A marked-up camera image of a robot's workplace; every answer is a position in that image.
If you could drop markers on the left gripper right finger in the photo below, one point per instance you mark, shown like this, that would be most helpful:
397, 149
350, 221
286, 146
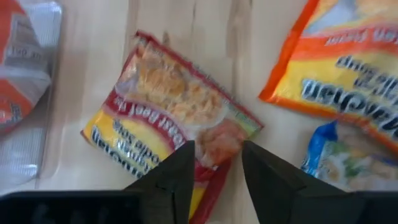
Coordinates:
273, 193

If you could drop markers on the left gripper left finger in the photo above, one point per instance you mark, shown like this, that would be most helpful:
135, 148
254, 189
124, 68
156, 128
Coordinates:
174, 186

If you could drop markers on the blue Maruchan noodle pack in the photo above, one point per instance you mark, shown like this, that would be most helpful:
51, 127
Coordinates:
351, 161

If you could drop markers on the red Maruchan noodle pack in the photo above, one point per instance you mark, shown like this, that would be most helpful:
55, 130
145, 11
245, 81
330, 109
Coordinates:
161, 93

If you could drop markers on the orange Maruchan noodle pack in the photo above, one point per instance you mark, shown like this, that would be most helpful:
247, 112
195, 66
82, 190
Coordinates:
335, 71
15, 93

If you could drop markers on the clear plastic bin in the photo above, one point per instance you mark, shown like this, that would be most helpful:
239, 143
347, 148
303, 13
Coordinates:
21, 161

